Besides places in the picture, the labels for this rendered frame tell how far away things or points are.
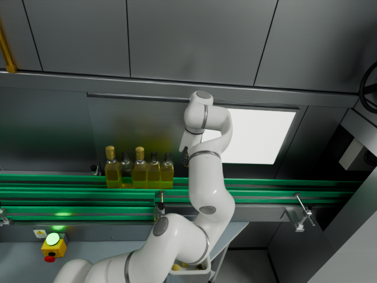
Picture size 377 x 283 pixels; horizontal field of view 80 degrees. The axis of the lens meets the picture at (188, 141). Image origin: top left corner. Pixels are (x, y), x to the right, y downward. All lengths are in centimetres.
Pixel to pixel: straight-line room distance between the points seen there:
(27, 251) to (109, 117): 66
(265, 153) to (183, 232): 80
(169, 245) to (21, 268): 84
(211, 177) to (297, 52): 67
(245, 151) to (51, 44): 91
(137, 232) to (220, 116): 65
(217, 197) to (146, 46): 61
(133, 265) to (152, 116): 62
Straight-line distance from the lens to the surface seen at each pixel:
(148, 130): 101
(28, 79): 105
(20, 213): 114
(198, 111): 66
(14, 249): 127
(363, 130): 121
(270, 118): 108
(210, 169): 52
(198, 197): 50
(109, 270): 58
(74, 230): 112
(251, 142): 112
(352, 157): 142
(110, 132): 105
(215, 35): 90
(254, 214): 123
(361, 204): 123
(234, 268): 199
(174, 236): 47
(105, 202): 109
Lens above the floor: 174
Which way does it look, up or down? 36 degrees down
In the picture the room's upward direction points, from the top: 7 degrees clockwise
